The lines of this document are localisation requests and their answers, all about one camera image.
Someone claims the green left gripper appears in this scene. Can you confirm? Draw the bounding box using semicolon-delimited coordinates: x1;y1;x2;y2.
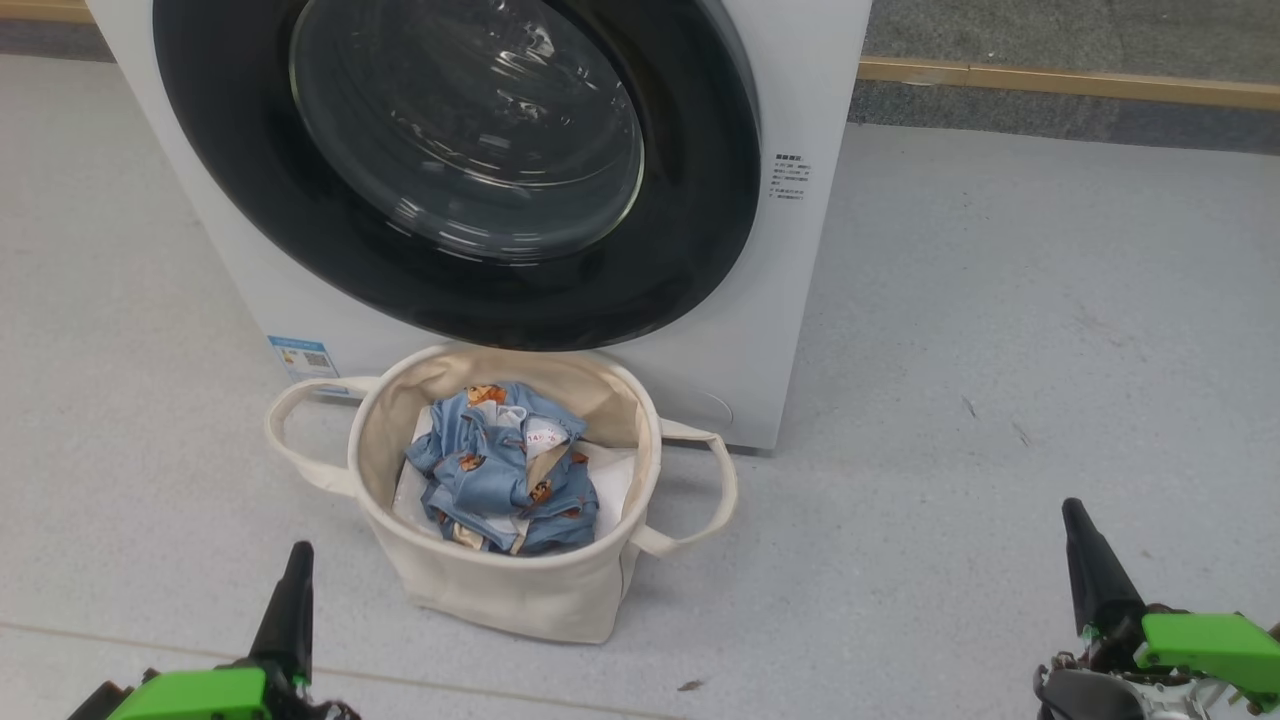
100;541;362;720

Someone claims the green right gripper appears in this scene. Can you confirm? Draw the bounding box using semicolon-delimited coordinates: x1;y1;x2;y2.
1061;497;1280;698

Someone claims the blue patterned garment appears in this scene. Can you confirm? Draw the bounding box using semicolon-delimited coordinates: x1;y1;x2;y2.
404;381;602;558

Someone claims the washing machine door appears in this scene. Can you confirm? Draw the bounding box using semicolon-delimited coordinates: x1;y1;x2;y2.
152;0;764;353

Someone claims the cream canvas laundry basket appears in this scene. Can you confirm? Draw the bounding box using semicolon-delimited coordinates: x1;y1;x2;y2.
264;343;740;646

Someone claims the white Hisense washing machine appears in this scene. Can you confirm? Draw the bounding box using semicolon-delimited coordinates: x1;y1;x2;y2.
85;0;874;452

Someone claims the blue energy label sticker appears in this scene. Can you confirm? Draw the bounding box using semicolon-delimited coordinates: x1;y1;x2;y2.
266;334;342;384

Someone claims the small printed text sticker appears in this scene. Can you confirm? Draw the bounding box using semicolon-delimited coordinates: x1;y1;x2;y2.
767;151;814;202

